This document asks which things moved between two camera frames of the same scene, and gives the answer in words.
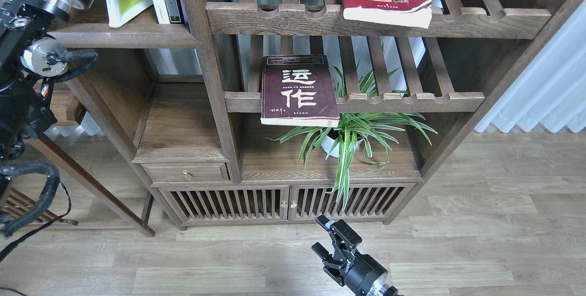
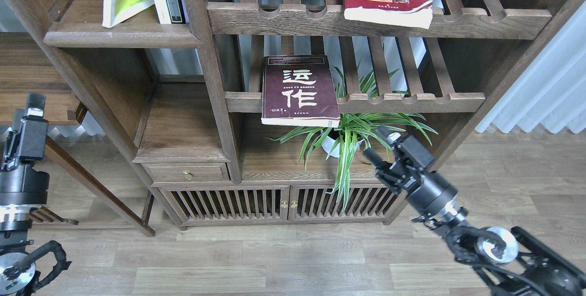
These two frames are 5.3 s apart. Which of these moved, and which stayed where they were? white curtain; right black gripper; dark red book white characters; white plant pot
Moved: right black gripper
Stayed: white plant pot; dark red book white characters; white curtain
